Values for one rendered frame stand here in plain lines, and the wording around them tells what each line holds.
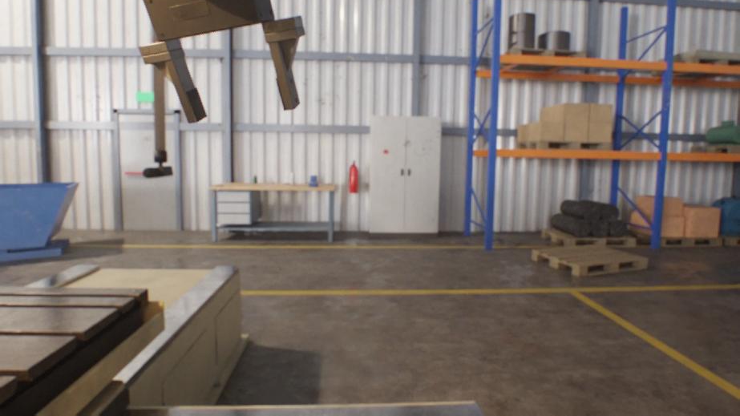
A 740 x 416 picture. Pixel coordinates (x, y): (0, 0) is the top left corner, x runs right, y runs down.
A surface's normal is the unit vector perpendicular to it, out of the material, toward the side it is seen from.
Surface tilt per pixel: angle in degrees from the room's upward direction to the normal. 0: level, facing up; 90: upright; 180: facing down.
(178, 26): 113
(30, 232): 90
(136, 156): 90
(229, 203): 90
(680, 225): 90
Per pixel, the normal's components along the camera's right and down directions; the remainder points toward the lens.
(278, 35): -0.11, 0.47
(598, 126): 0.07, 0.08
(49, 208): 0.53, 0.07
